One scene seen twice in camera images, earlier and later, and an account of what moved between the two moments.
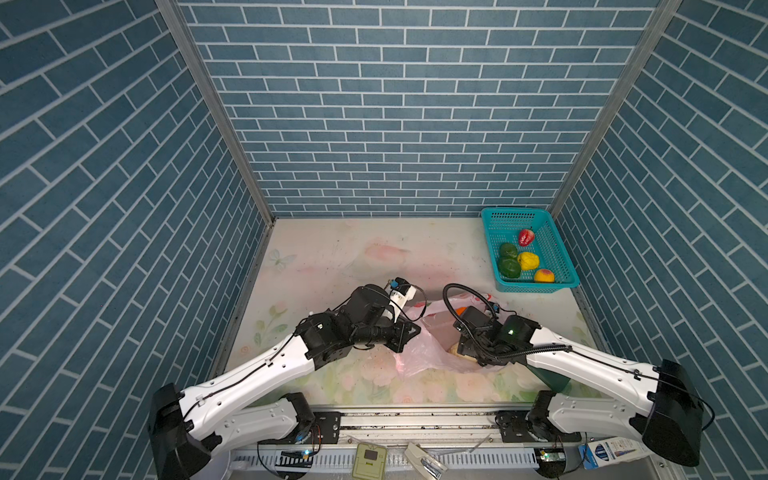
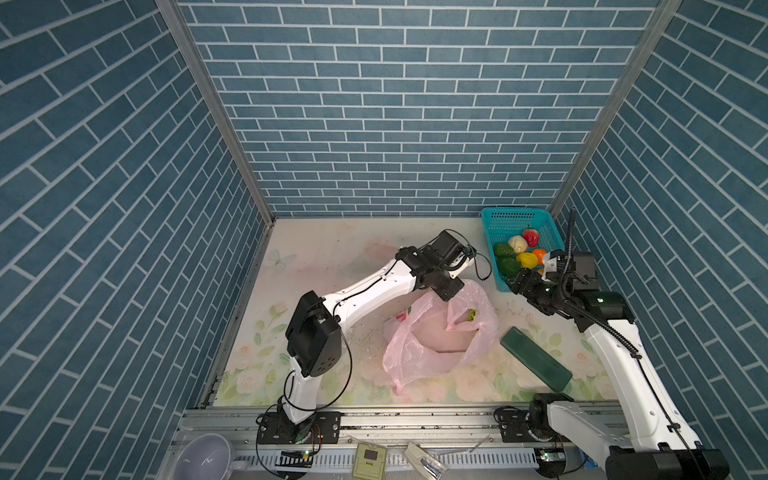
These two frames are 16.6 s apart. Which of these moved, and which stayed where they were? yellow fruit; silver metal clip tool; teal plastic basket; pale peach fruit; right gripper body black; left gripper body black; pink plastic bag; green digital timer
Moved: left gripper body black; pale peach fruit; pink plastic bag; right gripper body black
Stayed: silver metal clip tool; green digital timer; teal plastic basket; yellow fruit
